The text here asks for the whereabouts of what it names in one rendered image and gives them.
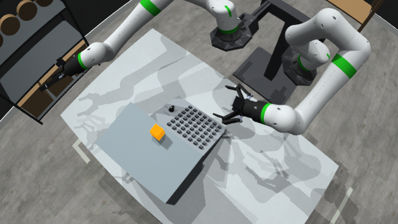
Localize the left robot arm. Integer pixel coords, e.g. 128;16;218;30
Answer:
251;8;371;135

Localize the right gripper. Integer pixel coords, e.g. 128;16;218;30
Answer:
39;61;76;92

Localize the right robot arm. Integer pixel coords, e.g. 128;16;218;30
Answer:
70;0;246;74

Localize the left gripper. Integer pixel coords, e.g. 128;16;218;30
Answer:
213;84;255;125

